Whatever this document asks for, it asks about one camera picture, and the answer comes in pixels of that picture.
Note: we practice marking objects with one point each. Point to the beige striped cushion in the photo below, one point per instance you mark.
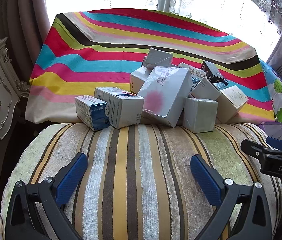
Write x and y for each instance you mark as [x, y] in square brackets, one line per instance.
[141, 167]

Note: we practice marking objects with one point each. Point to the small blue and white box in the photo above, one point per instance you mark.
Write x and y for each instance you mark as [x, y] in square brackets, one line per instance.
[91, 112]

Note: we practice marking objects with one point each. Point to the teal patterned box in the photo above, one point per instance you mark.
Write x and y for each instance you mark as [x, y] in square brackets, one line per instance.
[194, 83]

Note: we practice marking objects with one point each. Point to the rainbow striped blanket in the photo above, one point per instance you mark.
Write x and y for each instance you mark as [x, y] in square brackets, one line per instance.
[81, 62]

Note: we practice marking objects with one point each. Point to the beige printed box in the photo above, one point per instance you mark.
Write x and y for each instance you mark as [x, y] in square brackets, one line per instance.
[231, 102]

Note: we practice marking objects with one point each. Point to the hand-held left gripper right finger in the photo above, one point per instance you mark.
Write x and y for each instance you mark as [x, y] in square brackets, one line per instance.
[206, 182]

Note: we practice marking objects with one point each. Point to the white box with blue label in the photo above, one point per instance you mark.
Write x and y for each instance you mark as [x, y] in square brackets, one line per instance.
[123, 107]

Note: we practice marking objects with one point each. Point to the black box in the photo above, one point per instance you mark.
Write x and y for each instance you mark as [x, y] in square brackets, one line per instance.
[212, 71]

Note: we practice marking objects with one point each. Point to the large white box pink blot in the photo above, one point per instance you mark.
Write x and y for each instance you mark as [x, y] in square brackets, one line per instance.
[163, 95]

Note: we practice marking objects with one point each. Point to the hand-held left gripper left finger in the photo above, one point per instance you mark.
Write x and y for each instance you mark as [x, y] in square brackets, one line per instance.
[71, 177]

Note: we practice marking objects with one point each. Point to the white cube box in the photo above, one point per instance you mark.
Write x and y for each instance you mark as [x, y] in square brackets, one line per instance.
[199, 115]

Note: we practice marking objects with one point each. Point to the purple-edged white cardboard box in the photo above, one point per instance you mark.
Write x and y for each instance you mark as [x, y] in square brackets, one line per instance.
[273, 130]

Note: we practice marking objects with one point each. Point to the white box with blue print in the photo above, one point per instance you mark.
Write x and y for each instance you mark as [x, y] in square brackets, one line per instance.
[193, 70]

